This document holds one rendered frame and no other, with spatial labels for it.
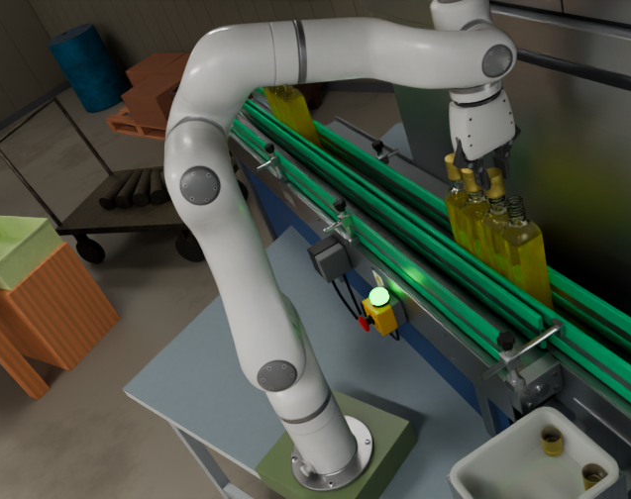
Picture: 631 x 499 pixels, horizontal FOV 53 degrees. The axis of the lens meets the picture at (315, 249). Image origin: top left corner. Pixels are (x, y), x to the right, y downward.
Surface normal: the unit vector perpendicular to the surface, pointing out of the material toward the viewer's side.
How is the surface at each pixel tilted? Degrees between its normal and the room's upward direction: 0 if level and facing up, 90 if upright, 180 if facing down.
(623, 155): 90
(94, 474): 0
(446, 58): 78
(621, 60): 90
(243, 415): 0
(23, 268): 90
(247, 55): 71
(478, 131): 90
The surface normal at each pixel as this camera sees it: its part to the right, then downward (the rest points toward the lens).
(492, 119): 0.44, 0.44
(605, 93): -0.85, 0.49
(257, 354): -0.13, 0.16
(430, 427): -0.32, -0.76
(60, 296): 0.81, 0.09
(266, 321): 0.22, 0.07
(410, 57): -0.53, 0.46
